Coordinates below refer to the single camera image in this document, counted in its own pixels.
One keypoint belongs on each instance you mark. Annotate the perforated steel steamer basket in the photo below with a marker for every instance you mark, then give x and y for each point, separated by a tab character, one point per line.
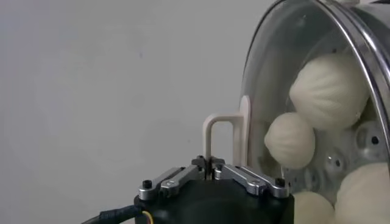
379	27

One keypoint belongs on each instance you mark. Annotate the white steamed baozi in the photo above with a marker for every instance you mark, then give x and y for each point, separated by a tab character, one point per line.
289	141
314	210
365	198
329	91

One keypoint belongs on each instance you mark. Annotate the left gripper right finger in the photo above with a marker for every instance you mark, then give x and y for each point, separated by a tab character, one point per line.
243	178

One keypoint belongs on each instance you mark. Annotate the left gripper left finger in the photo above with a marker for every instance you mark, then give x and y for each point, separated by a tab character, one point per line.
176	179

